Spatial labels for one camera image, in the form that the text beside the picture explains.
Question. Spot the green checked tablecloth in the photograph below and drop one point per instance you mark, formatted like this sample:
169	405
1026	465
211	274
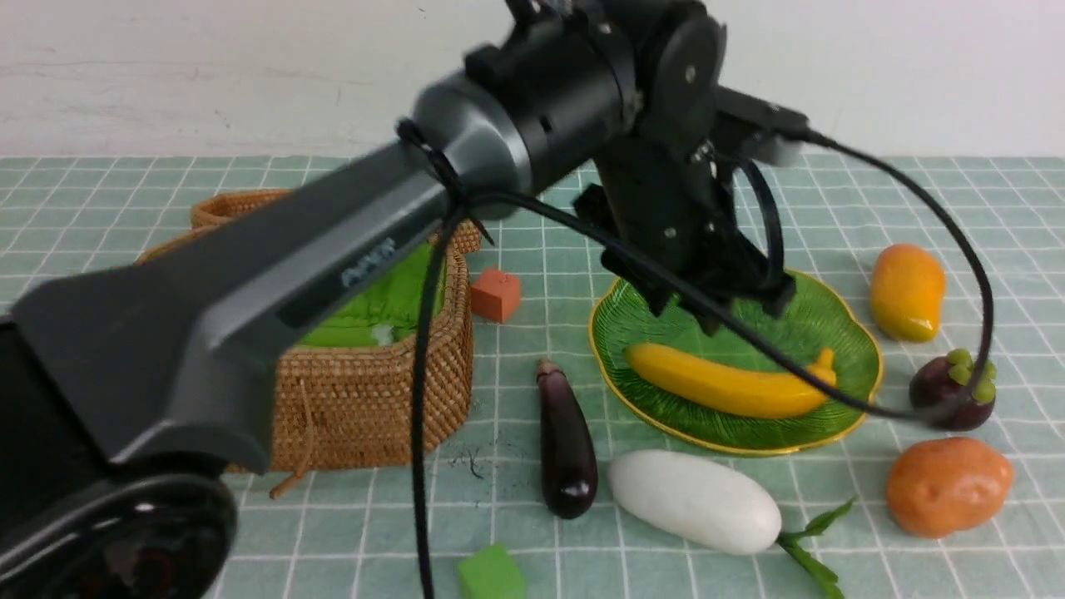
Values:
351	535

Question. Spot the orange yellow plastic mango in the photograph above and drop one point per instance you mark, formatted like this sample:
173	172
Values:
906	293

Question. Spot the green fabric basket liner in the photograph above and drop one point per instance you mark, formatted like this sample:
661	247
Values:
386	313

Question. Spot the green foam cube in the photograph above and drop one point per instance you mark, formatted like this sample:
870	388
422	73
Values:
491	573

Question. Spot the white plastic radish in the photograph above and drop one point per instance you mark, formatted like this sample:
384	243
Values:
715	507

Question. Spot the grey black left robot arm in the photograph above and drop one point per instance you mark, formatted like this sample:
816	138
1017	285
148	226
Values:
126	391

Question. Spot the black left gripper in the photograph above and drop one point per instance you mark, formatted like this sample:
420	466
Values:
679	210

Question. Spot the orange brown plastic potato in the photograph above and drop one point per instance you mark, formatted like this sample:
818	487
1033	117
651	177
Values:
944	486

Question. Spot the dark purple plastic mangosteen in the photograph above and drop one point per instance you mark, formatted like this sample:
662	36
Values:
941	381

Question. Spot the green glass leaf plate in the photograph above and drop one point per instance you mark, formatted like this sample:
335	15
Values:
817	318

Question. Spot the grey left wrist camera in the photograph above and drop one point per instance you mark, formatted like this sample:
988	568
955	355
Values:
748	127

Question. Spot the purple plastic eggplant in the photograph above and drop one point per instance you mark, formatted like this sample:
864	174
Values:
569	468

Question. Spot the orange foam cube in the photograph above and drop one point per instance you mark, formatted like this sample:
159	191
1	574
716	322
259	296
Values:
495	295

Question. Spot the yellow plastic banana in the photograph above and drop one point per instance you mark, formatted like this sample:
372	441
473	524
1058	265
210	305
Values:
744	393

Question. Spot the woven rattan basket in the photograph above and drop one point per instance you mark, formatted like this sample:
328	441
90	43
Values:
339	408

